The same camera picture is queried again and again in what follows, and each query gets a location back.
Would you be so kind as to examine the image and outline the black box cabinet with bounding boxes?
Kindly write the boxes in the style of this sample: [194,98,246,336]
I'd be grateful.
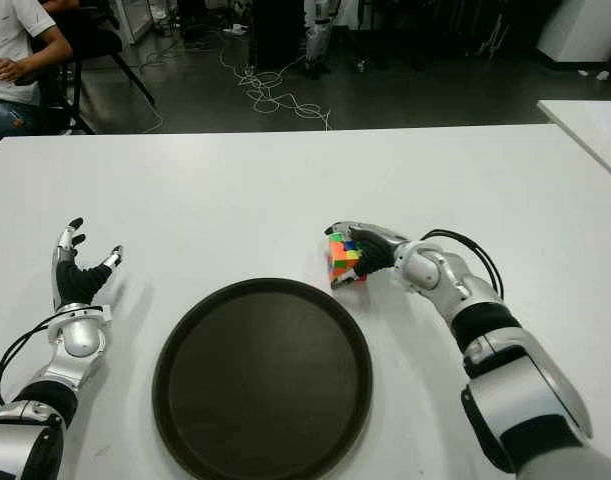
[252,0,309,70]

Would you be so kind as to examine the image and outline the black chair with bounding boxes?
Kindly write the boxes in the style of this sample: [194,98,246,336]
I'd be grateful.
[29,0,156,136]

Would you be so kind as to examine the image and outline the white cabinet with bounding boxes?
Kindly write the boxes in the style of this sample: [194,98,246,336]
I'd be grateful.
[534,0,611,64]

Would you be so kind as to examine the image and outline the dark brown round plate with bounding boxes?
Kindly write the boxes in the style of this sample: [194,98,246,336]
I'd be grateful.
[151,277,375,480]

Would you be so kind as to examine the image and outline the tangled white floor cable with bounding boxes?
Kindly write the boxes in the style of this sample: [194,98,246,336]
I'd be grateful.
[219,44,333,132]

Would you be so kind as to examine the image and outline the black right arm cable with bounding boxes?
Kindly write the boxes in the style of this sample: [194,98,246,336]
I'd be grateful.
[419,228,505,297]

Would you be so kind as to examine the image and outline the multicoloured Rubik's cube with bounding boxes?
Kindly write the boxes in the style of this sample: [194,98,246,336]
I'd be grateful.
[326,232,369,291]

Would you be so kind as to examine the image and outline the silver humanoid robot legs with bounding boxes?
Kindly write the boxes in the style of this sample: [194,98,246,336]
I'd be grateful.
[303,0,344,79]

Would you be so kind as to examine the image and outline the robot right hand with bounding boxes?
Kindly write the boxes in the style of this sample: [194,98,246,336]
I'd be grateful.
[323,219,411,292]

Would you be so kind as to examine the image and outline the seated person white shirt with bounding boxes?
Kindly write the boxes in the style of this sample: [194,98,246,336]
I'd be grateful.
[0,0,74,151]

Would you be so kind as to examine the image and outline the white side table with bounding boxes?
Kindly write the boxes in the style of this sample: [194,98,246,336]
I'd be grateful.
[536,98,611,187]

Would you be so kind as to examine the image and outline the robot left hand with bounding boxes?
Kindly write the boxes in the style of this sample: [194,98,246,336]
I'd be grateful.
[50,216,124,314]

